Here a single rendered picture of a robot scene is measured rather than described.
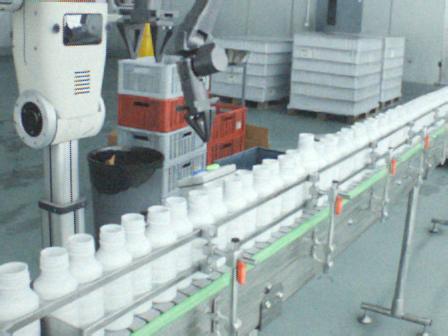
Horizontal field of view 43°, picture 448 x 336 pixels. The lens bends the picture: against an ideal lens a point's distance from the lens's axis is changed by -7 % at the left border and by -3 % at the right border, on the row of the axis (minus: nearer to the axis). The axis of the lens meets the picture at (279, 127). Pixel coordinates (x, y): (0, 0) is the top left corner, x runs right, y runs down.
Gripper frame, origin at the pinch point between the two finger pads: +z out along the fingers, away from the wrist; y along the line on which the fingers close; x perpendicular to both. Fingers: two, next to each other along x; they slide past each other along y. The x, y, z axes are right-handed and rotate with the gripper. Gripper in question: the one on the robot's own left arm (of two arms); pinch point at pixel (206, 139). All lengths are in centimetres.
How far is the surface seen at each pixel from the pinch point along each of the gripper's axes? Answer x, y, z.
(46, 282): -17, -67, 13
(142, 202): 142, 122, 28
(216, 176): -3.3, -4.2, 8.9
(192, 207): -16.6, -32.4, 10.9
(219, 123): 175, 264, -5
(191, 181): 0.3, -9.3, 8.4
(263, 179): -18.1, -8.5, 11.0
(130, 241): -16, -50, 12
